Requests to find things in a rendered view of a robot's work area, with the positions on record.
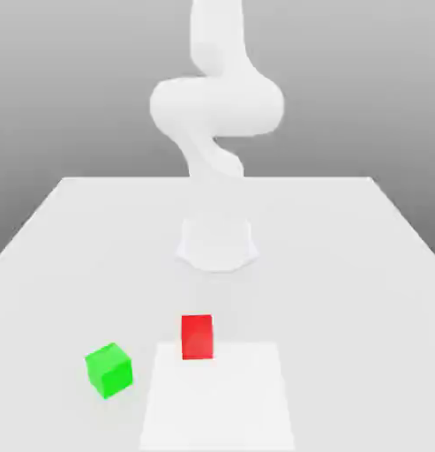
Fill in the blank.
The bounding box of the small red cube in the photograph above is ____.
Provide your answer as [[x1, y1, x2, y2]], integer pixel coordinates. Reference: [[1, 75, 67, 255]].
[[180, 313, 215, 361]]

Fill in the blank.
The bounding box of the small green cube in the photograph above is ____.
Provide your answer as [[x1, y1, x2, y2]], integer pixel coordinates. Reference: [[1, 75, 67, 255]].
[[84, 342, 134, 401]]

